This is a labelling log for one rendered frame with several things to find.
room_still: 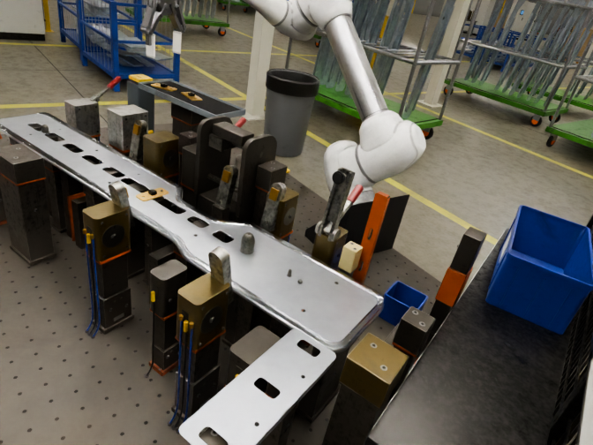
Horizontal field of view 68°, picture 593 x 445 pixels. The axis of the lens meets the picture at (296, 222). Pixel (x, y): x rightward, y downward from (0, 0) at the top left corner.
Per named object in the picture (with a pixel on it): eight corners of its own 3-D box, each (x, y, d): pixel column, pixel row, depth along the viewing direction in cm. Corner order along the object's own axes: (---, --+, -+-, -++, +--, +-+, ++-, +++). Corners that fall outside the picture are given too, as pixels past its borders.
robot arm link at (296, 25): (266, 7, 169) (291, -16, 160) (296, 28, 182) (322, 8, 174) (271, 35, 165) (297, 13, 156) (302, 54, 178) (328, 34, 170)
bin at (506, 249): (483, 302, 96) (507, 253, 89) (500, 245, 120) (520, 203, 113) (564, 337, 90) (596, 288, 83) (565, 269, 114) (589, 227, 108)
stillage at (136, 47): (81, 64, 582) (75, -16, 534) (140, 65, 630) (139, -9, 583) (115, 92, 507) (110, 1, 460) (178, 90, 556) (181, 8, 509)
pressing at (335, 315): (-22, 124, 141) (-24, 118, 140) (48, 114, 158) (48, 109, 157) (337, 359, 80) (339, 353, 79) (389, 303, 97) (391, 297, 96)
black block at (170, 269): (138, 373, 105) (136, 275, 90) (170, 350, 112) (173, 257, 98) (152, 386, 103) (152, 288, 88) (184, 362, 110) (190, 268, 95)
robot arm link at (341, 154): (348, 204, 178) (332, 154, 181) (386, 187, 167) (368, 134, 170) (325, 206, 165) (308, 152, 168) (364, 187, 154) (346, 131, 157)
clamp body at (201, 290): (159, 419, 96) (161, 297, 78) (199, 387, 105) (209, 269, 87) (180, 438, 93) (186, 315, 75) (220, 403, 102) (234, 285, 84)
